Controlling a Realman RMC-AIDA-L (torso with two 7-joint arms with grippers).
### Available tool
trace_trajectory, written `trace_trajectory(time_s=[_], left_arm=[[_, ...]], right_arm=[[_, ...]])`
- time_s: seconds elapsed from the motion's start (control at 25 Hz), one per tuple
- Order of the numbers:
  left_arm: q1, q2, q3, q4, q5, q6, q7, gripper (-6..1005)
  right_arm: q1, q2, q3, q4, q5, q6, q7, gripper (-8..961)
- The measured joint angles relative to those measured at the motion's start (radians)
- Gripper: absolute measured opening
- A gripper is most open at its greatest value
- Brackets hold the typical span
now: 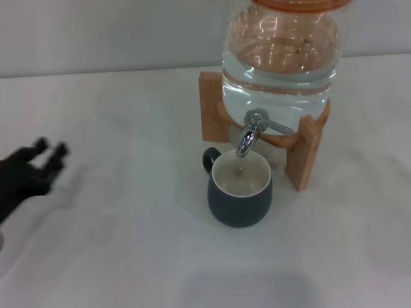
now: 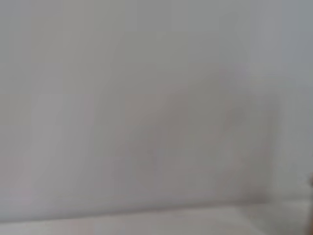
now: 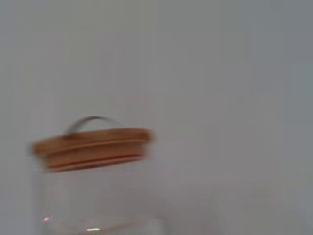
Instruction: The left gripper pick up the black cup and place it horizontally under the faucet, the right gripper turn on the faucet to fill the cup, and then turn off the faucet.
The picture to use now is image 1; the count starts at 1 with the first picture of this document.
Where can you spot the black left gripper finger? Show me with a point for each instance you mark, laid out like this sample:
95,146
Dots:
41,145
59,154

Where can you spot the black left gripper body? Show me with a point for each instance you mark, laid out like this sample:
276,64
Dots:
22,176

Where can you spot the black ceramic cup white inside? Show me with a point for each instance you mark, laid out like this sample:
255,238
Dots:
239,208

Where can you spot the chrome dispenser faucet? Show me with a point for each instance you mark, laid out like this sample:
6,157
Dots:
248,138

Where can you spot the wooden dispenser stand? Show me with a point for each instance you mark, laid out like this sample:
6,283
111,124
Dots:
212,109

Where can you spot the clear glass water dispenser jar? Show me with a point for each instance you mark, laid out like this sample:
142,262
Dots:
279,80

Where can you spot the orange dispenser lid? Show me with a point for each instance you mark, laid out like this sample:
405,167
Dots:
298,5

